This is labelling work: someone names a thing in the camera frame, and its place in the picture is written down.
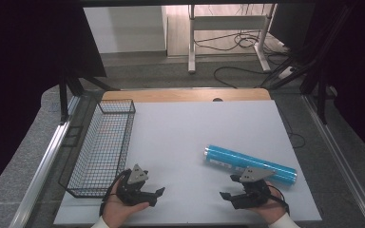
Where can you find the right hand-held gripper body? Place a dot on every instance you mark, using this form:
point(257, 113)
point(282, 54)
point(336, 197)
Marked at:
point(253, 190)

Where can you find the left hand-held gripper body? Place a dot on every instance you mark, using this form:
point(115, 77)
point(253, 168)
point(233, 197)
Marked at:
point(132, 190)

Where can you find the blue cylindrical tube pack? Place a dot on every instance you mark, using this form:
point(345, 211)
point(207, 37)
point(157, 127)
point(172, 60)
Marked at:
point(234, 160)

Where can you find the person's left hand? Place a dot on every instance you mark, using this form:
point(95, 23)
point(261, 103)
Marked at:
point(120, 210)

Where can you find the person's right hand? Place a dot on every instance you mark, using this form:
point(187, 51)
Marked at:
point(271, 209)

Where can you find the person's right white sleeve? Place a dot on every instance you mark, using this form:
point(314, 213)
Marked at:
point(283, 221)

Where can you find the person's white sleeve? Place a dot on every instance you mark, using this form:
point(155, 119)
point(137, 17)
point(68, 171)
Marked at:
point(283, 221)
point(99, 223)

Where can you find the person's left white sleeve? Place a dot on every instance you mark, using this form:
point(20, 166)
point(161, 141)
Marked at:
point(99, 223)

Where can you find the white board mat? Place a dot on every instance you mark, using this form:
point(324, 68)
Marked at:
point(196, 133)

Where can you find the black metal stand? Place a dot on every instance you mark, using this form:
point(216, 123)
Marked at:
point(64, 98)
point(321, 95)

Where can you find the white power strip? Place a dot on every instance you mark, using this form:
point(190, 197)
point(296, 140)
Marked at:
point(286, 72)

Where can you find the black curtain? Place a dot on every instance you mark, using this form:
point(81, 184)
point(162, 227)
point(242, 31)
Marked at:
point(358, 69)
point(22, 63)

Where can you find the white cabinet panel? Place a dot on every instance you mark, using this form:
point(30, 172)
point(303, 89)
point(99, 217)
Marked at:
point(123, 30)

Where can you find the aluminium rail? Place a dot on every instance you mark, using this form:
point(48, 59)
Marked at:
point(44, 164)
point(339, 158)

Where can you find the white desk frame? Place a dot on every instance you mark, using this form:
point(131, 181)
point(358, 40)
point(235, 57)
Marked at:
point(191, 47)

